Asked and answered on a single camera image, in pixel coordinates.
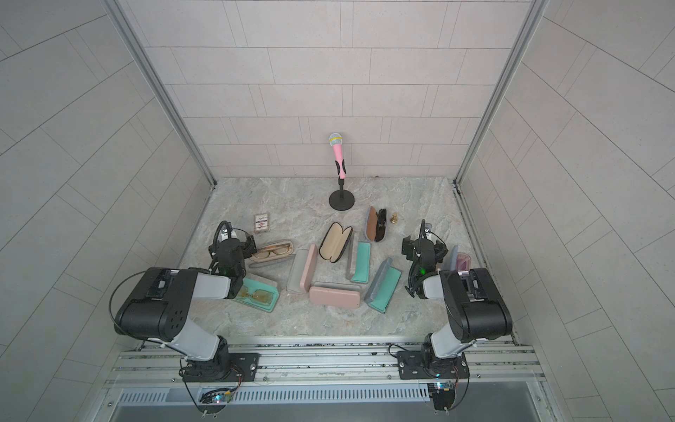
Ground black case beige lining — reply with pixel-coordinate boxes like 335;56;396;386
318;222;353;263

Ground brown black glasses case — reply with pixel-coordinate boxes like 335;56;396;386
365;207;388;243

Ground right circuit board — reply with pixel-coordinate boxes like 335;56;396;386
427;383;456;413

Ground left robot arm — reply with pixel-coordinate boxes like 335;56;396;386
108;221;259;383

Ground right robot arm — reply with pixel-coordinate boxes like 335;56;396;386
398;221;513;379

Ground pink grey case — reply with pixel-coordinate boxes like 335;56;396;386
287;244;318;294

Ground playing card box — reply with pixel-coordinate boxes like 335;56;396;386
253;213;270;233

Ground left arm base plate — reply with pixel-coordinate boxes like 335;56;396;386
179;353;260;383

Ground aluminium mounting rail frame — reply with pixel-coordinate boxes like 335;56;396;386
91;337;557;421

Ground beige case with glasses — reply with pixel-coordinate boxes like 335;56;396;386
249;239;295;268

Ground pink toy microphone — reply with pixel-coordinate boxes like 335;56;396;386
329;133;346;179

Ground blue case beige lining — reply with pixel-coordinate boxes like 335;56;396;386
441;245;471;272

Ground mint case yellow glasses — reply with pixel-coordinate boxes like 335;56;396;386
234;278;279;313

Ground circuit board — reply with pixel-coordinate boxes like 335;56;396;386
427;383;456;413
200;389;236;405

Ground left circuit board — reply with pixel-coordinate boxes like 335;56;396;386
200;389;236;405

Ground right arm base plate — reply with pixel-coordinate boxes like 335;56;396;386
393;350;470;381

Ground pink closed glasses case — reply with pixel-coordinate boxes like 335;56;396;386
309;285;361;309

